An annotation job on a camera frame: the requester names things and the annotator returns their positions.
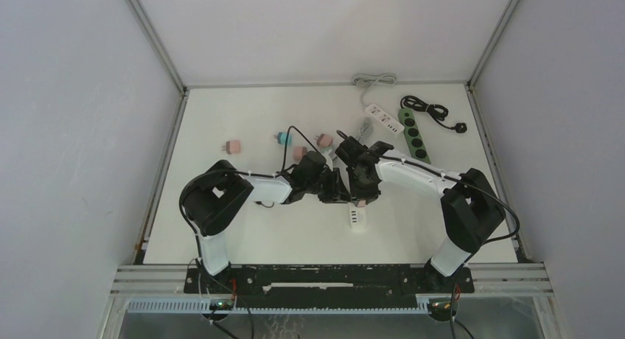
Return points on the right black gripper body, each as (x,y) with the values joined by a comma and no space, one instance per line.
(360,189)

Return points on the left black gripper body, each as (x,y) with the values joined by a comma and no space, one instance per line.
(326,186)

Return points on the pink charger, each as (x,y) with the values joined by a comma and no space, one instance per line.
(299,152)
(232,147)
(324,140)

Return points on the white power strip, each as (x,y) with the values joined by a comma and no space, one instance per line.
(357,218)
(385,119)

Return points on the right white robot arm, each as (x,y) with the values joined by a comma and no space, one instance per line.
(471,210)

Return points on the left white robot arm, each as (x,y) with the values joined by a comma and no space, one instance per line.
(211,201)

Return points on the teal blue charger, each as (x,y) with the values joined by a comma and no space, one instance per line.
(283,138)

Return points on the green power strip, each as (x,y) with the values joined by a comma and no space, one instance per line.
(413,137)

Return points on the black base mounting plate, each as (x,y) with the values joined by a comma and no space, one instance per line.
(327,287)

